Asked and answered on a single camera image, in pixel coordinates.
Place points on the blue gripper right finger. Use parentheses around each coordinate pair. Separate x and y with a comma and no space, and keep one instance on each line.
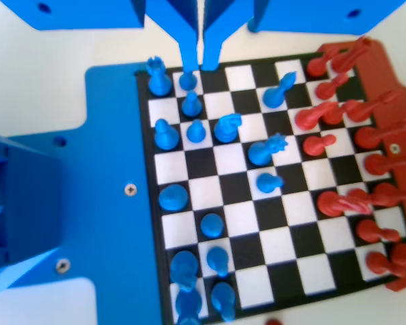
(211,34)

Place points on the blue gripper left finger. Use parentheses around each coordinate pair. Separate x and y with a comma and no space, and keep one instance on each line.
(186,34)

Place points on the blue chess pawn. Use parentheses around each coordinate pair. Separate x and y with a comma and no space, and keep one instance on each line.
(211,225)
(191,106)
(223,299)
(265,183)
(187,83)
(194,132)
(217,259)

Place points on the blue chess rook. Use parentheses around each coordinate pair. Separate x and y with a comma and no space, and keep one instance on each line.
(187,306)
(159,81)

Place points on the blue chess knight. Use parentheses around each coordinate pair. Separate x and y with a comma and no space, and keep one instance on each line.
(225,130)
(184,267)

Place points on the blue chess queen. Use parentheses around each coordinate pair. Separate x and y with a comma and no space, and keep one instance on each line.
(260,154)

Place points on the red chess bishop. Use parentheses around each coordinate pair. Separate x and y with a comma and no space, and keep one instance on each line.
(358,110)
(387,194)

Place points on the red chess queen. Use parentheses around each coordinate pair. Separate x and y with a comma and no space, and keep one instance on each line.
(368,137)

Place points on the black white chessboard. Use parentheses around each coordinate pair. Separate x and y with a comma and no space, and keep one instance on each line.
(240,216)

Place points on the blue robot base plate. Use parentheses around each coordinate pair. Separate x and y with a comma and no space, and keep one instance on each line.
(115,152)

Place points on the red base plate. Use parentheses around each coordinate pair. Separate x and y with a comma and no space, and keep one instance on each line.
(382,55)

